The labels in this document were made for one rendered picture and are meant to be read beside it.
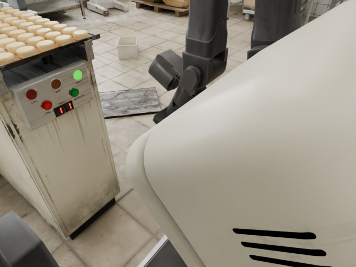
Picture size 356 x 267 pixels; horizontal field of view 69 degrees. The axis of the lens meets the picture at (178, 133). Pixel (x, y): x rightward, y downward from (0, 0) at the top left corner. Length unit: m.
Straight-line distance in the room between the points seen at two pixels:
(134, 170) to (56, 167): 0.92
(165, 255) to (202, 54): 0.33
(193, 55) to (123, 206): 1.15
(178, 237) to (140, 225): 1.24
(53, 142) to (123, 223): 0.62
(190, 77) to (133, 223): 1.07
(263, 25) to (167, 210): 0.30
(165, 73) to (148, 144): 0.40
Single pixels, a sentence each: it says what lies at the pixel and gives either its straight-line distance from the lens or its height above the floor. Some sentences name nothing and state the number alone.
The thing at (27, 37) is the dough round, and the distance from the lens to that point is 1.00.
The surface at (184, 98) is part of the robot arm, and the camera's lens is 0.53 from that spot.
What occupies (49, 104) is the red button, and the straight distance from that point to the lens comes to 0.91.
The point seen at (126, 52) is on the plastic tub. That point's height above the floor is 0.08.
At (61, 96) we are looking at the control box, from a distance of 0.93.
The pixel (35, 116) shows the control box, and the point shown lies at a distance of 0.91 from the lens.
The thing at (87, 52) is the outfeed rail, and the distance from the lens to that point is 0.95.
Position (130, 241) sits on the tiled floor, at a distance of 1.38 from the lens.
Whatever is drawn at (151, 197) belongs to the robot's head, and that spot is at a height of 1.06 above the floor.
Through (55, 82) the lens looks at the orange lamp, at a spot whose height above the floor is 0.82.
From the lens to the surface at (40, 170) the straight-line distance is 1.06.
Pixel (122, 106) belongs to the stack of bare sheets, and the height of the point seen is 0.02.
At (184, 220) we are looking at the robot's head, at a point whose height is 1.07.
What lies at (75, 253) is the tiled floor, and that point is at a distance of 1.42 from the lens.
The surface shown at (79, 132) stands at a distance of 1.07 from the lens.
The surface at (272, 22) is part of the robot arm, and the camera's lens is 0.40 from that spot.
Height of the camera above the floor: 1.20
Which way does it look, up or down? 39 degrees down
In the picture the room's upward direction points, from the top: straight up
